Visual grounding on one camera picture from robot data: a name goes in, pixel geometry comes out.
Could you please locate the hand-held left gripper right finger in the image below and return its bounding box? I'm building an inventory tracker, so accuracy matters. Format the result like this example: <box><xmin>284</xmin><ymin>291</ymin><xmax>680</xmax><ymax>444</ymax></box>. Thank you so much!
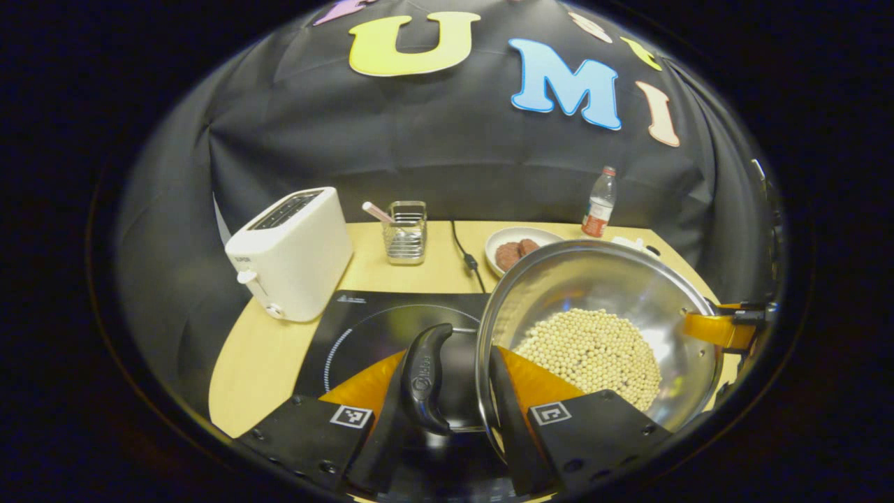
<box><xmin>488</xmin><ymin>344</ymin><xmax>673</xmax><ymax>497</ymax></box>

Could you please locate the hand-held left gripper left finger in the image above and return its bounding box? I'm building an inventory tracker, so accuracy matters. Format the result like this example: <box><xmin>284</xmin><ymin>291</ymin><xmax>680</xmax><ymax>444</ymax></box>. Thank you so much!
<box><xmin>234</xmin><ymin>349</ymin><xmax>420</xmax><ymax>498</ymax></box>

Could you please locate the pile of soybeans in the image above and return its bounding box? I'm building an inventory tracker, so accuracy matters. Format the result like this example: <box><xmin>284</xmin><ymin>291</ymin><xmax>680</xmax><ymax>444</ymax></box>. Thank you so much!
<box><xmin>513</xmin><ymin>309</ymin><xmax>664</xmax><ymax>413</ymax></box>

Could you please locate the black induction cooktop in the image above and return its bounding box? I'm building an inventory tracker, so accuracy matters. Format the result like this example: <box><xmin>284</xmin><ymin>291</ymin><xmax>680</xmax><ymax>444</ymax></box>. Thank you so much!
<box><xmin>293</xmin><ymin>290</ymin><xmax>494</xmax><ymax>434</ymax></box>

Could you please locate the steel pot with black handle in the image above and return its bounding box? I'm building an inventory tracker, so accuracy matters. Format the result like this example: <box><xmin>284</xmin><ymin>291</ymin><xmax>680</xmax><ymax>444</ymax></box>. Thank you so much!
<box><xmin>400</xmin><ymin>240</ymin><xmax>725</xmax><ymax>466</ymax></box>

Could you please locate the clear plastic water bottle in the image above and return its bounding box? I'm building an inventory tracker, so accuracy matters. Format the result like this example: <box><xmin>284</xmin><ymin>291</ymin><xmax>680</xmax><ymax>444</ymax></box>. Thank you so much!
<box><xmin>582</xmin><ymin>166</ymin><xmax>617</xmax><ymax>238</ymax></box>

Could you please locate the white toaster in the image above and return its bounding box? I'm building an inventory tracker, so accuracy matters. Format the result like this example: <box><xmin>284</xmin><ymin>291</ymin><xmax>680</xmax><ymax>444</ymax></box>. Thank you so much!
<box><xmin>225</xmin><ymin>187</ymin><xmax>354</xmax><ymax>323</ymax></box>

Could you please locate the white round plate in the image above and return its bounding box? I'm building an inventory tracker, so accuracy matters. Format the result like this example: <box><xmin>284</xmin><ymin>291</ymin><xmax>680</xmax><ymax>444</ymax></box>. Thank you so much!
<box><xmin>485</xmin><ymin>226</ymin><xmax>564</xmax><ymax>278</ymax></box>

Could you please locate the black backdrop cloth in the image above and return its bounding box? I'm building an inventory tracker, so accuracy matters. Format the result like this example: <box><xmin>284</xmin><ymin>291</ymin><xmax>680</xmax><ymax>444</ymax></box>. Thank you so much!
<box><xmin>115</xmin><ymin>0</ymin><xmax>777</xmax><ymax>406</ymax></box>

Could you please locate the black power cable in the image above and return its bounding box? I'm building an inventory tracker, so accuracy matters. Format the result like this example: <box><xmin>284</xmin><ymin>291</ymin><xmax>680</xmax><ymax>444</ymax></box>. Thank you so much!
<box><xmin>450</xmin><ymin>221</ymin><xmax>488</xmax><ymax>294</ymax></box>

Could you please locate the metal wire basket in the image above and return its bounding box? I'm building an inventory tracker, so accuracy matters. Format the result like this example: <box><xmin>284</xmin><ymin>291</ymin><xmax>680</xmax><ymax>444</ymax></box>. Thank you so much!
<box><xmin>382</xmin><ymin>201</ymin><xmax>427</xmax><ymax>265</ymax></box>

